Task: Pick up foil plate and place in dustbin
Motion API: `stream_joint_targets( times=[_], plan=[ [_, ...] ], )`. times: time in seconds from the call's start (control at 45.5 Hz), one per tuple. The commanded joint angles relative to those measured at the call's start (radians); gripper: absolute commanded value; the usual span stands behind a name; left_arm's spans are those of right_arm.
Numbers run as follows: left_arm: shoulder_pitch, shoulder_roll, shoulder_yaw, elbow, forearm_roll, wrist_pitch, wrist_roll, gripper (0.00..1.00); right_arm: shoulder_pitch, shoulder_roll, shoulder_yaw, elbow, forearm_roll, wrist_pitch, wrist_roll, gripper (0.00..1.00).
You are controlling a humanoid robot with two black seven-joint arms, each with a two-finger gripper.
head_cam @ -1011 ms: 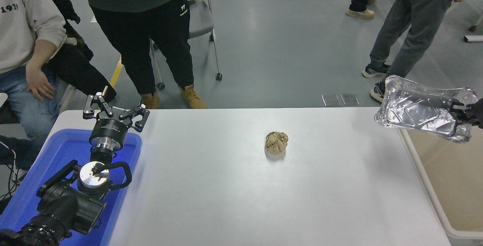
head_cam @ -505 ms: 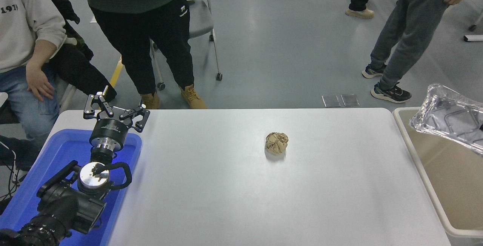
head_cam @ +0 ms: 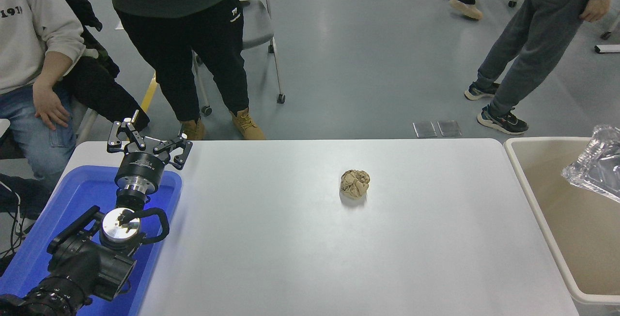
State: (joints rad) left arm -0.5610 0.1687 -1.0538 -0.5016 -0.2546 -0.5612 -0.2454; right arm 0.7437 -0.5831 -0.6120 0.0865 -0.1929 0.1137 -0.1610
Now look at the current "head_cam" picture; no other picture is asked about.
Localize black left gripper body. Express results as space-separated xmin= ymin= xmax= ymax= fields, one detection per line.
xmin=114 ymin=151 xmax=166 ymax=189

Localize silver foil plate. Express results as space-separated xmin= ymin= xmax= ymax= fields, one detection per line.
xmin=561 ymin=125 xmax=620 ymax=204

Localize seated person's left hand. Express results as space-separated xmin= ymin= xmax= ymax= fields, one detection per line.
xmin=33 ymin=83 xmax=71 ymax=130

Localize person's hand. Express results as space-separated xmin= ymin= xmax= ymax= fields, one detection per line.
xmin=580 ymin=0 xmax=612 ymax=23

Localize black jacket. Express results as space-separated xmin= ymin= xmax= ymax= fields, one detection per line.
xmin=39 ymin=0 xmax=151 ymax=132

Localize blue plastic tray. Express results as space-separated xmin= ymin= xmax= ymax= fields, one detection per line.
xmin=0 ymin=165 xmax=183 ymax=316

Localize standing person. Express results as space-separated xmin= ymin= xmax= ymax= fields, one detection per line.
xmin=81 ymin=0 xmax=266 ymax=141

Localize seated person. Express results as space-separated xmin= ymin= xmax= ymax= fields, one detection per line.
xmin=0 ymin=0 xmax=87 ymax=190

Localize grey office chair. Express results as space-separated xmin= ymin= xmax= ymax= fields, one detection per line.
xmin=194 ymin=0 xmax=286 ymax=115

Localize crumpled tan paper ball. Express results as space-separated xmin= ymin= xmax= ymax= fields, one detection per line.
xmin=340 ymin=169 xmax=371 ymax=199

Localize large pale bin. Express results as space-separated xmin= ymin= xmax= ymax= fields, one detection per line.
xmin=504 ymin=136 xmax=620 ymax=316

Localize chair leg with castor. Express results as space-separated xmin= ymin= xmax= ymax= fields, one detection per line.
xmin=601 ymin=13 xmax=620 ymax=41

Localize grey chair frame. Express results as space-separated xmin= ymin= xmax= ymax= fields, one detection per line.
xmin=75 ymin=109 xmax=100 ymax=144

